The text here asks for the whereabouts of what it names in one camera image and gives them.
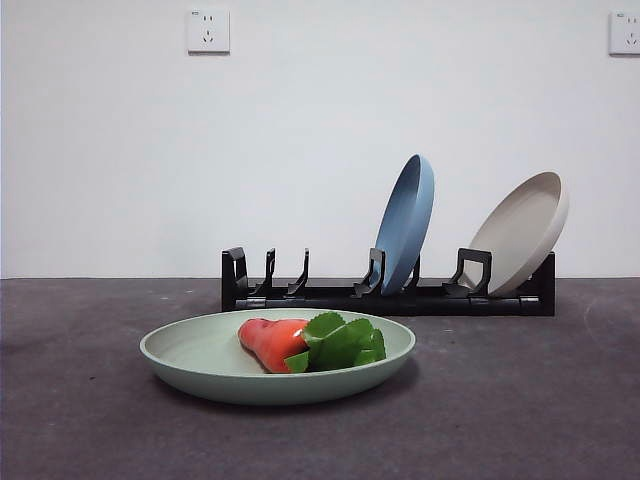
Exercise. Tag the beige plate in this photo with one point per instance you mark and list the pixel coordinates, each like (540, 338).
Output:
(522, 235)

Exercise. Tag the orange carrot with green leaves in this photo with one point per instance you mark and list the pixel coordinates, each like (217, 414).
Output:
(270, 340)

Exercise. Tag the white wall socket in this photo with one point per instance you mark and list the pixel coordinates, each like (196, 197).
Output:
(209, 31)
(626, 33)

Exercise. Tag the black plate rack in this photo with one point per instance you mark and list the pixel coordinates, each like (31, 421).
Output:
(450, 306)

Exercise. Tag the green plate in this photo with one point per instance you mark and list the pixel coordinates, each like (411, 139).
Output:
(200, 370)

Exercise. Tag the blue plate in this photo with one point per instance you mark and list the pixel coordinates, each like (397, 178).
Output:
(407, 225)

